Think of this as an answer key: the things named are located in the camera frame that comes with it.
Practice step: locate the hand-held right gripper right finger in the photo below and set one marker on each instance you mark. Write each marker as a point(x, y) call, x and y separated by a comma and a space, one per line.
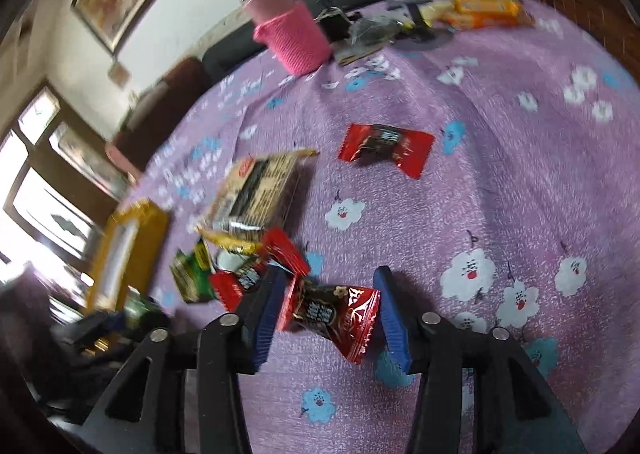
point(395, 329)

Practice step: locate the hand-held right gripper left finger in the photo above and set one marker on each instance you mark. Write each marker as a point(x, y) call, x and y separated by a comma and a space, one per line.
point(264, 324)

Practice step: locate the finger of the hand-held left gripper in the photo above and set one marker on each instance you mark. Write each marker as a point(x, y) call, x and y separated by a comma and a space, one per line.
point(107, 324)

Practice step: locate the red twist-wrapped snack packet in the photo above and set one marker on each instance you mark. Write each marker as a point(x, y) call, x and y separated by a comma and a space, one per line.
point(327, 314)
point(232, 284)
point(286, 250)
point(385, 144)

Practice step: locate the yellow box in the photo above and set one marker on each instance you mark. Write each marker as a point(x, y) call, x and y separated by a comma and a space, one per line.
point(130, 254)

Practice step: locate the green snack packet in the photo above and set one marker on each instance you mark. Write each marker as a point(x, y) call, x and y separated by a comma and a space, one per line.
point(192, 274)

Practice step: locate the yellow snack packet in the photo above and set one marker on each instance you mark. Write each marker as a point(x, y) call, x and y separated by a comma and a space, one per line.
point(227, 240)

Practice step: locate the tan snack packet black print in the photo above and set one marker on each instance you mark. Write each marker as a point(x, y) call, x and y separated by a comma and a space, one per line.
point(257, 189)

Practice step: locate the window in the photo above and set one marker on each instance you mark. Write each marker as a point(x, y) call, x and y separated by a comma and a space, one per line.
point(45, 194)

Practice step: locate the purple floral tablecloth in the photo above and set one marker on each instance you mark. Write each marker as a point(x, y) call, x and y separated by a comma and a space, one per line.
point(450, 174)

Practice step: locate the brown chair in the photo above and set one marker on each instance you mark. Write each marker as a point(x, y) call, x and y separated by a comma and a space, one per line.
point(160, 109)

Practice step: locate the pink bottle with knitted sleeve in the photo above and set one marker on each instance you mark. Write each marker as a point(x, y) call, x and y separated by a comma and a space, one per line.
point(287, 29)

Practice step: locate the clear plastic bag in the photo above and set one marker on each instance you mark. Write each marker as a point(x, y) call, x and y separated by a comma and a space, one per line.
point(372, 29)

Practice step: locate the orange snack packet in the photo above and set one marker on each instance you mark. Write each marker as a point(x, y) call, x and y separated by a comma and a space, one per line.
point(487, 10)

